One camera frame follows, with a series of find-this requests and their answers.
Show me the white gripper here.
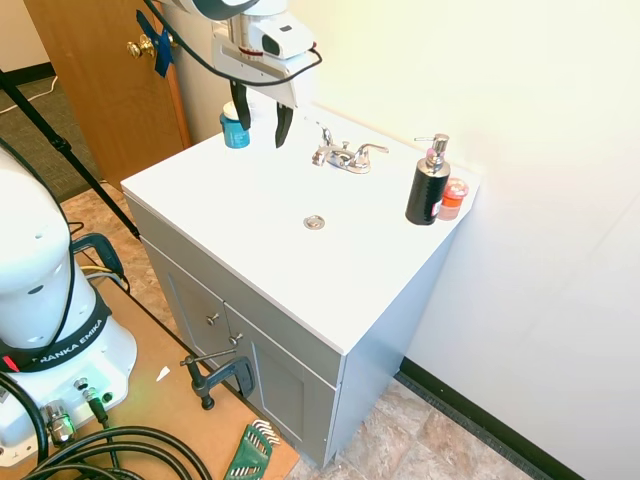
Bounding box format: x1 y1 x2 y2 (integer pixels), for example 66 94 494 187
210 14 301 149

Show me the blue jar white lid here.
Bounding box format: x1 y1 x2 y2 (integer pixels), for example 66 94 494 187
218 101 251 149

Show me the white sink countertop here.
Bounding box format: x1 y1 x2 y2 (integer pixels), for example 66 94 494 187
120 103 484 356

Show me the blue tape strip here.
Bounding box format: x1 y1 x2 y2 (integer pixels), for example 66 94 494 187
133 9 180 79

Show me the brass door knob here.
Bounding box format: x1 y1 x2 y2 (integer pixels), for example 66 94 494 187
125 35 156 61

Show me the wooden door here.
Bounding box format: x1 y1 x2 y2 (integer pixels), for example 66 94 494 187
23 0 192 192

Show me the black soap dispenser bottle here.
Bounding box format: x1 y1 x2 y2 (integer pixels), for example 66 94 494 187
404 133 451 227

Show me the black tripod leg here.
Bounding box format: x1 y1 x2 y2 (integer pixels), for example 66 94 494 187
0 67 142 243

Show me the small orange jar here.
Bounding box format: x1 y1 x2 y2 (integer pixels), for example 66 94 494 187
438 176 470 221

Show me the blue C-clamp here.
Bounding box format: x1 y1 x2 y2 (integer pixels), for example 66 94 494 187
74 233 131 296

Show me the grey cabinet door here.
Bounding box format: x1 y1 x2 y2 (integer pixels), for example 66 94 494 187
164 269 234 376
249 339 307 448

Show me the grey vanity cabinet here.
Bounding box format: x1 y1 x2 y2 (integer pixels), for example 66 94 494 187
122 192 459 469

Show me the black C-clamp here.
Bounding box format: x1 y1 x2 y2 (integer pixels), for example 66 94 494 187
179 348 257 412

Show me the wooden base board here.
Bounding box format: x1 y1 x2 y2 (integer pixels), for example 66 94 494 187
29 247 301 480

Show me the green hex key set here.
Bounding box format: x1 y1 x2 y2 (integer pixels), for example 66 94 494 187
221 419 276 480

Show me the chrome hot water handle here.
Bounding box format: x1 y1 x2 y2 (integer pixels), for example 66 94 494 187
303 115 336 149

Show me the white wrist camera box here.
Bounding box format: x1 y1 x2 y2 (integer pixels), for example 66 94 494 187
248 13 317 61

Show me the chrome two-handle faucet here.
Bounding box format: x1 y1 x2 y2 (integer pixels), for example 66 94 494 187
303 115 390 176

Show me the white floor cable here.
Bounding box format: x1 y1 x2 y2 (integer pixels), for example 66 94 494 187
0 76 59 113

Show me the thick black cable bundle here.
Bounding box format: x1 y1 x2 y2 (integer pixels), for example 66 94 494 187
0 372 217 480

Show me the black wall baseboard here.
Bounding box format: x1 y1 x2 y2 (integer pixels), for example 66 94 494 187
397 357 587 480

